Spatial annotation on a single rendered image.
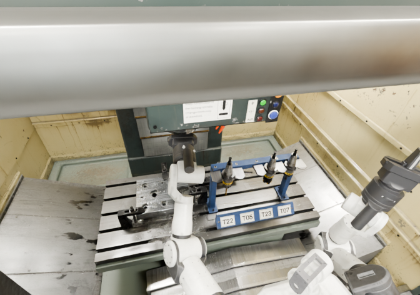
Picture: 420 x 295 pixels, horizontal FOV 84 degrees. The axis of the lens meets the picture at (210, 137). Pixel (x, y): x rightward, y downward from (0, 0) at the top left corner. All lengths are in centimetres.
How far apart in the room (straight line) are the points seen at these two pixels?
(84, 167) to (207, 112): 165
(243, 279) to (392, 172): 88
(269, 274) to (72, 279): 103
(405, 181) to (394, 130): 58
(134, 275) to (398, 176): 133
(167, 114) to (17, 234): 122
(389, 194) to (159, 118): 71
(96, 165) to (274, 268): 158
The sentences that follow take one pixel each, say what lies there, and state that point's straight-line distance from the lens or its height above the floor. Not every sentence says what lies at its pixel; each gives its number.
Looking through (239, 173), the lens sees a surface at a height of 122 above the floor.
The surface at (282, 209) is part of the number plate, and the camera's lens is 141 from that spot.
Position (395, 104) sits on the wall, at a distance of 141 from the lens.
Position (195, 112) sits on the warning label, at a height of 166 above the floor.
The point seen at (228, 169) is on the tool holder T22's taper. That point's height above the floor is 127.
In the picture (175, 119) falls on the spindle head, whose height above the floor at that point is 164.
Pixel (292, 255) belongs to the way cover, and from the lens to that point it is 154.
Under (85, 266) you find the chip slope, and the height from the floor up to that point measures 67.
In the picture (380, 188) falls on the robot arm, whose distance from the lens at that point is 87.
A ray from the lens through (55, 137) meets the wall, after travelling 219.
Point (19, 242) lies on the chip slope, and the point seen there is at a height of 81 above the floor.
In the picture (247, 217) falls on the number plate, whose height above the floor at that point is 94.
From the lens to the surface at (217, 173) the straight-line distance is 113.
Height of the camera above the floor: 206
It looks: 39 degrees down
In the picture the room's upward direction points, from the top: 3 degrees clockwise
